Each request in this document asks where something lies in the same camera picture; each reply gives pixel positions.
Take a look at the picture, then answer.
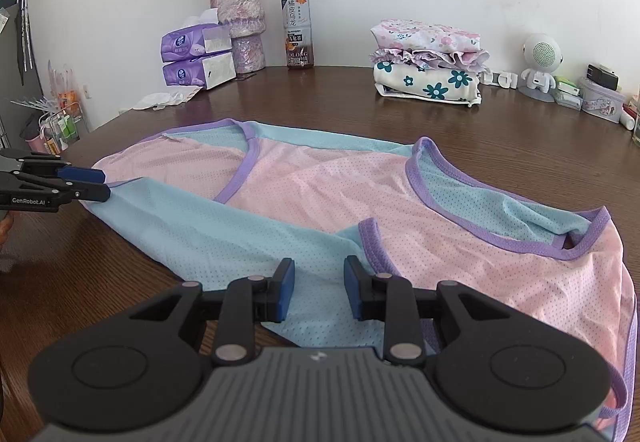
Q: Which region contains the crumpled white tissue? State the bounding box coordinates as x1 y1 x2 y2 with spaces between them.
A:
131 88 203 111

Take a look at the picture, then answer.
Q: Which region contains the white robot speaker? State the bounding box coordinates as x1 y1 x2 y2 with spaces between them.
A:
517 33 565 103

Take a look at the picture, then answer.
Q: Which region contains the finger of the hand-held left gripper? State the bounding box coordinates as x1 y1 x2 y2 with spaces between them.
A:
52 180 112 204
22 157 107 184

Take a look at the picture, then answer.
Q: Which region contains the pink and blue mesh garment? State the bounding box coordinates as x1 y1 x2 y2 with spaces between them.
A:
82 118 638 442

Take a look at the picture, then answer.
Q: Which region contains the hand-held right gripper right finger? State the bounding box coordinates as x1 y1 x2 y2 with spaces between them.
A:
344 256 506 367

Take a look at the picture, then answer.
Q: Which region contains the white teal-flower folded cloth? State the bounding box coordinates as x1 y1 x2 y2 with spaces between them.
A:
373 62 483 107

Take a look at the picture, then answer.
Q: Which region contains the black charger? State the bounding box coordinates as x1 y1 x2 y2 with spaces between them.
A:
586 64 620 91

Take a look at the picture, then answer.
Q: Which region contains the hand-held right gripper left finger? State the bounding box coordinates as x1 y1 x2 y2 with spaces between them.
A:
129 258 297 368

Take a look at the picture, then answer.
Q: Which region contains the lavender tin box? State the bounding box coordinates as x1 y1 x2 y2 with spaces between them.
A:
579 77 626 124

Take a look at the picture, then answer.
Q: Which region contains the green white small box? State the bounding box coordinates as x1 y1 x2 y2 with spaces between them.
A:
554 77 581 98

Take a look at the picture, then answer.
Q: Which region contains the purple ruffled folded cloth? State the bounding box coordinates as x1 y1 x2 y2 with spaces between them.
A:
369 48 491 72

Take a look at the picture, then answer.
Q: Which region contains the purple textured vase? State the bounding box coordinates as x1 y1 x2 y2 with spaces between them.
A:
208 0 267 74

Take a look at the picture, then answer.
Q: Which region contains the clear plastic box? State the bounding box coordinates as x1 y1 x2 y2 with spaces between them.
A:
552 91 583 111

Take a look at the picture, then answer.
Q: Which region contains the clear storage organizer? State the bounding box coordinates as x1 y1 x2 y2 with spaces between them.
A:
44 61 83 155

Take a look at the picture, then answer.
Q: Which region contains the pink floral folded cloth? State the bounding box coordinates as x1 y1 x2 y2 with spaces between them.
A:
371 19 483 54

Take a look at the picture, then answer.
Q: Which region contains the brown tea bottle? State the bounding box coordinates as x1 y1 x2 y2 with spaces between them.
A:
281 0 316 70

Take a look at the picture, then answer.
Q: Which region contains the white clip rack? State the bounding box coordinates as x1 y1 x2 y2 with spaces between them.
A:
480 70 518 89

